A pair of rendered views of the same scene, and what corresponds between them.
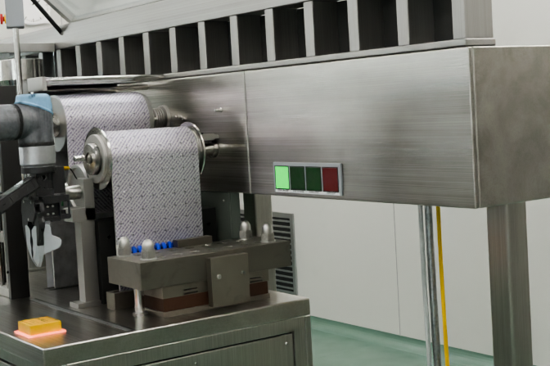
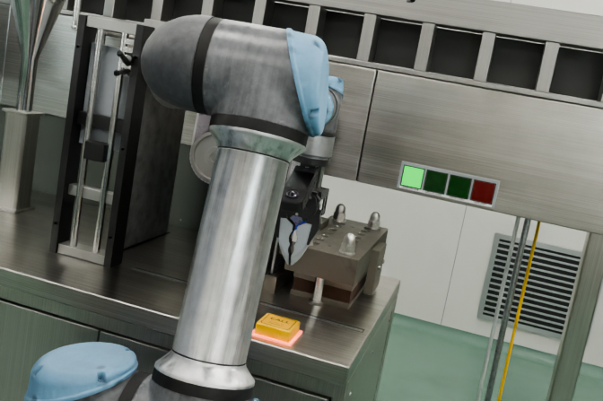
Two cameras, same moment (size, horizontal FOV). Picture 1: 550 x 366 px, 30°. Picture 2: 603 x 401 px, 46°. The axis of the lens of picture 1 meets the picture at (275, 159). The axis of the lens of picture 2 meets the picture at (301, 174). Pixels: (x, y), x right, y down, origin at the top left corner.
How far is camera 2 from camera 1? 1.80 m
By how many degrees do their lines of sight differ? 40
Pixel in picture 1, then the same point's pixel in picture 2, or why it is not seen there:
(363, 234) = not seen: hidden behind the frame
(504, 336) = (581, 326)
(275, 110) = (416, 116)
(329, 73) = (505, 102)
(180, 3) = not seen: outside the picture
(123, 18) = not seen: outside the picture
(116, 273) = (304, 262)
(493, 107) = not seen: outside the picture
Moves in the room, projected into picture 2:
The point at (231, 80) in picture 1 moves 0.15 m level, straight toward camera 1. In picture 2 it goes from (353, 74) to (397, 81)
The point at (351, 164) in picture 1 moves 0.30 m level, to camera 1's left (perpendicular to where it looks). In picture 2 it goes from (512, 185) to (434, 180)
